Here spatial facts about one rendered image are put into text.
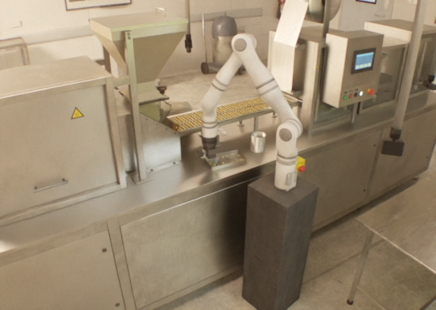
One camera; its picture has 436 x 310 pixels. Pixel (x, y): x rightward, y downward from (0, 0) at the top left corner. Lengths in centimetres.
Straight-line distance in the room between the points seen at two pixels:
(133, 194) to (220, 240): 58
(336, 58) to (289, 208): 93
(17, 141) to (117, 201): 49
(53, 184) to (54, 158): 11
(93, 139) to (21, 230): 48
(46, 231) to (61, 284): 28
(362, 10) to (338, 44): 421
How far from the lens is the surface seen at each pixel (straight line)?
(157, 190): 173
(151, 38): 162
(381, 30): 310
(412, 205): 200
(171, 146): 188
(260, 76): 157
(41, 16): 539
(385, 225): 181
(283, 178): 168
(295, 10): 227
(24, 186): 168
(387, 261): 270
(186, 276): 207
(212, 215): 189
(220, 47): 581
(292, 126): 157
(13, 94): 149
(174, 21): 164
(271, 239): 180
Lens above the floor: 177
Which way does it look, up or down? 28 degrees down
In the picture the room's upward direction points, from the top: straight up
